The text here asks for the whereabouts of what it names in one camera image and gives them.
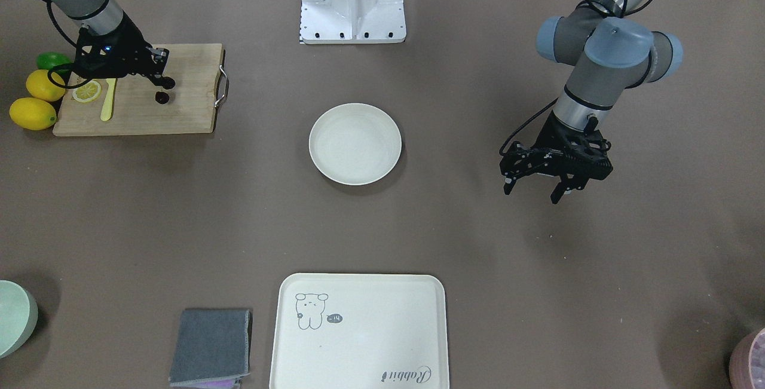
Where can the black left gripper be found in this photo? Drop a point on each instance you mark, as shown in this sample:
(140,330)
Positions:
(546,144)

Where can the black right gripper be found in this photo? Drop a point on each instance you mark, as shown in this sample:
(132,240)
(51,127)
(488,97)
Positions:
(129,44)

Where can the beige plate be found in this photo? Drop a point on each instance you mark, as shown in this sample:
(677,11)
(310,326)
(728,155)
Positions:
(355,144)

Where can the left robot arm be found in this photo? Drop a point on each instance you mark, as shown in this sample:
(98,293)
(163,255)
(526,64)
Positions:
(608,54)

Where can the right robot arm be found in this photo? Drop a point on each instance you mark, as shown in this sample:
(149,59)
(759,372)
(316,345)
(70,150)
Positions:
(102,16)

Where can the cream rabbit tray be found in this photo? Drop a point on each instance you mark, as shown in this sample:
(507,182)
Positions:
(360,331)

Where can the bamboo cutting board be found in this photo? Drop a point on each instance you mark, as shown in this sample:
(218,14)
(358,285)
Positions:
(197,71)

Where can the yellow plastic knife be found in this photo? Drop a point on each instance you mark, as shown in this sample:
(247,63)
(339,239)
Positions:
(108,103)

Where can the green lime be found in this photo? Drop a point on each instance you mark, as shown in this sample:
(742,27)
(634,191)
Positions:
(55,61)

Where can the yellow lemon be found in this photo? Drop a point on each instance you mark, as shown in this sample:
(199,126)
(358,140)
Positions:
(39,86)
(32,113)

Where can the pink bowl with ice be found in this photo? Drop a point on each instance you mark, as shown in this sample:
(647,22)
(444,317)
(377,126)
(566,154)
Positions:
(746,365)

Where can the mint green bowl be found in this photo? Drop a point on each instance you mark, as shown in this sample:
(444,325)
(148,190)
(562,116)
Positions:
(19,314)

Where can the grey folded cloth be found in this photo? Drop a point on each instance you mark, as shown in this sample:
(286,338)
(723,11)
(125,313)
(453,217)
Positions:
(212,348)

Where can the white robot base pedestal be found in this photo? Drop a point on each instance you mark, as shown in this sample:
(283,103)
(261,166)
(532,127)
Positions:
(352,22)

